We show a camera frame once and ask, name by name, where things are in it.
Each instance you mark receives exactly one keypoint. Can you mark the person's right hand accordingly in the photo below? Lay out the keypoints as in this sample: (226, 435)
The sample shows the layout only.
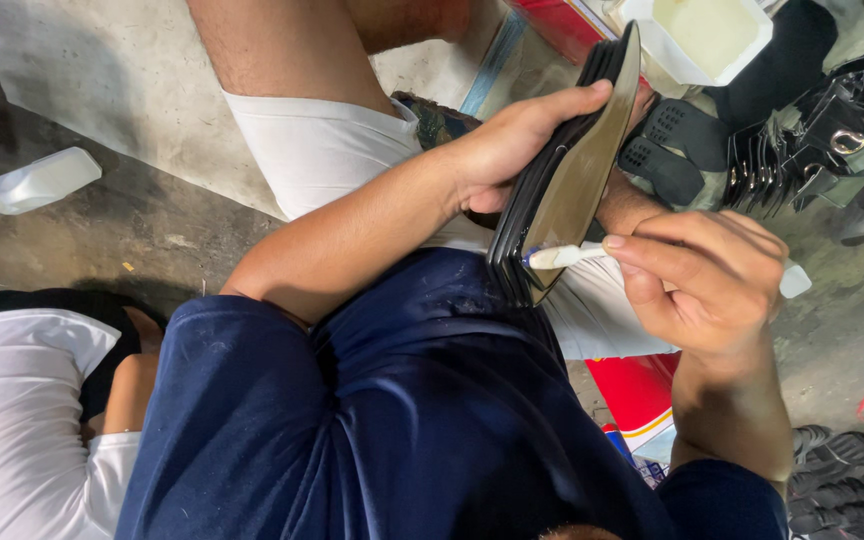
(709, 300)

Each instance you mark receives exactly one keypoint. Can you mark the person's left hand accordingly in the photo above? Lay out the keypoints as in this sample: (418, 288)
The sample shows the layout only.
(511, 146)

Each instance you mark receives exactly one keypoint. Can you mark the stack of black shoe soles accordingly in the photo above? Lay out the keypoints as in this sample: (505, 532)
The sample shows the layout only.
(567, 187)

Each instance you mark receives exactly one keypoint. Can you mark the white glue brush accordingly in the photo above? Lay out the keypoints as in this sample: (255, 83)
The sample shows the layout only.
(563, 256)

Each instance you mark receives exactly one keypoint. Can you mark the camouflage patterned cloth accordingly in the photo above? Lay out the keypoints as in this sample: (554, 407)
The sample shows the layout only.
(436, 120)

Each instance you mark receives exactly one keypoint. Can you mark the black treaded rubber soles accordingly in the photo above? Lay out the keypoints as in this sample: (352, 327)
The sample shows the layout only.
(676, 146)

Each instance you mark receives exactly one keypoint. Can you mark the pile of black buckled shoe uppers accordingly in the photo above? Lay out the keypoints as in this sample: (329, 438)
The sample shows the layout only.
(822, 142)

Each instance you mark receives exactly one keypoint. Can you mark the white glue container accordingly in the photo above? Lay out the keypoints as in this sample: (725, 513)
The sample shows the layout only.
(702, 34)

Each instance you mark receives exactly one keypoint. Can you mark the heap of black shoe parts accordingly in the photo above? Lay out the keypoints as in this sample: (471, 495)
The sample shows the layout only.
(852, 487)

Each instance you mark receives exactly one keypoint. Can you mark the person's left leg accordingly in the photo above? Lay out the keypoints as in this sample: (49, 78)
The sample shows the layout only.
(289, 45)

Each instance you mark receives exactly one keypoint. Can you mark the person's navy shirt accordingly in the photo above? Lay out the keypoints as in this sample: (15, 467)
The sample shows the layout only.
(402, 420)

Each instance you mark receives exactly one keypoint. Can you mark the grey floor sheet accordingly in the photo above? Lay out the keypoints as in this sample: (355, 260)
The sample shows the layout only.
(117, 82)

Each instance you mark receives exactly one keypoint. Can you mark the white plastic bottle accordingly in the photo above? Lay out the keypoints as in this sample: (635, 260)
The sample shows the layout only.
(38, 181)

